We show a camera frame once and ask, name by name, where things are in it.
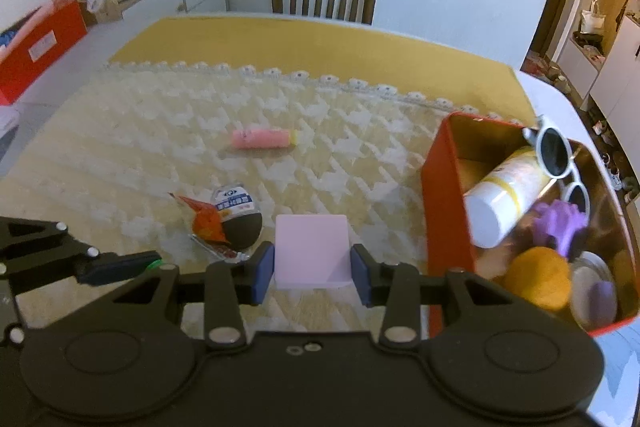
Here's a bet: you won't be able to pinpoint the small green toy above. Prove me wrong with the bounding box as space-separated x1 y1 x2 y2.
146 259 164 270

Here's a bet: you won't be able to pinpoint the orange fruit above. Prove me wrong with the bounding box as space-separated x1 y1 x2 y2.
502 246 572 312

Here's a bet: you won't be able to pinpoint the red snack wrapper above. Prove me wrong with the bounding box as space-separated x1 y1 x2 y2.
170 193 243 263

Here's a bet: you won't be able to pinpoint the round tin lid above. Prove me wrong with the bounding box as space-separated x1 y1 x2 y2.
570 251 615 332

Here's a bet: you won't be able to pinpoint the purple spiky toy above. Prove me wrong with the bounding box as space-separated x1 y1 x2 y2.
532 199 588 259

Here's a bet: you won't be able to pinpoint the white yellow cylindrical bottle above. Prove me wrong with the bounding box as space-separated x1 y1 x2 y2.
464 146 551 248

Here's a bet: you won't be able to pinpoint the pink sticky note pad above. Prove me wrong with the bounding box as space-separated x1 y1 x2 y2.
274 215 352 289

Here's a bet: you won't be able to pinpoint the white frame sunglasses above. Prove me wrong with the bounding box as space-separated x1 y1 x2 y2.
522 115 591 217

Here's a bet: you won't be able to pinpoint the black egg-shaped toy package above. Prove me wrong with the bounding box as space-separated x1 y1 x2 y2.
212 184 262 251

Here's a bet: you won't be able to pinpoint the red metal tin box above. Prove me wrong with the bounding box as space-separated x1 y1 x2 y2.
421 114 639 336

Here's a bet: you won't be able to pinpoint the pink highlighter pen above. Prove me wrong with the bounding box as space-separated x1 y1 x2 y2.
231 129 297 150

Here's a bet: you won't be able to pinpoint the white sneakers pair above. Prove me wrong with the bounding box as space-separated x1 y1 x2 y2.
608 165 639 204

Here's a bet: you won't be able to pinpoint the yellow beige table mat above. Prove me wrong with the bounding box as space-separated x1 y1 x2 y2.
0 16 539 343

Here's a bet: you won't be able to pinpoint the red storage box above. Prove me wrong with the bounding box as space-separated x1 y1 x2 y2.
0 0 87 106

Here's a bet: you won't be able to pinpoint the white tote bag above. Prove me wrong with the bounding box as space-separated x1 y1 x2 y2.
579 0 606 35

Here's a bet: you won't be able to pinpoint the white wall cabinet unit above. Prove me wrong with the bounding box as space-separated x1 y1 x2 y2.
559 0 639 173

